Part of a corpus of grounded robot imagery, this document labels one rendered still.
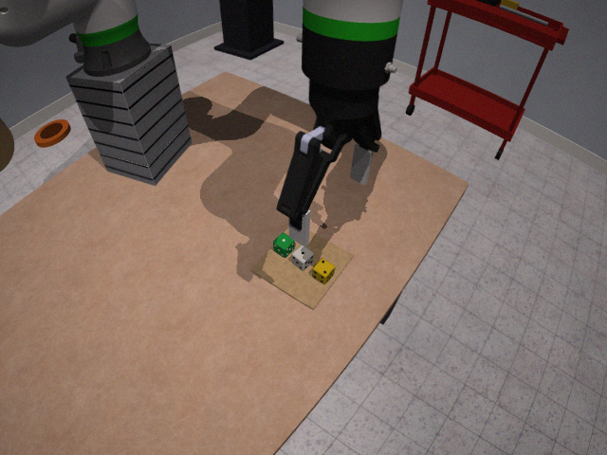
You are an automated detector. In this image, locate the yellow die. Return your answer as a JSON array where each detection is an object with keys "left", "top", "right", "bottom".
[{"left": 312, "top": 258, "right": 335, "bottom": 284}]

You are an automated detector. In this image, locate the tan flat mat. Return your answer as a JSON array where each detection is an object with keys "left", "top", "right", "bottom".
[{"left": 250, "top": 230, "right": 354, "bottom": 310}]

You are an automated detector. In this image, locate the green die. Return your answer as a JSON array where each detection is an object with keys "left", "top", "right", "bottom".
[{"left": 273, "top": 232, "right": 295, "bottom": 258}]

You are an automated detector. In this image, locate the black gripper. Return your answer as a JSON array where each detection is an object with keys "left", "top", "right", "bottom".
[{"left": 277, "top": 79, "right": 381, "bottom": 246}]

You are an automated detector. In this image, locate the grey die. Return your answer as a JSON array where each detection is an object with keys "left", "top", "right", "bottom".
[{"left": 292, "top": 246, "right": 314, "bottom": 270}]

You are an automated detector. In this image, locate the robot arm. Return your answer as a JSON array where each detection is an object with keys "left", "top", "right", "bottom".
[{"left": 0, "top": 0, "right": 404, "bottom": 91}]

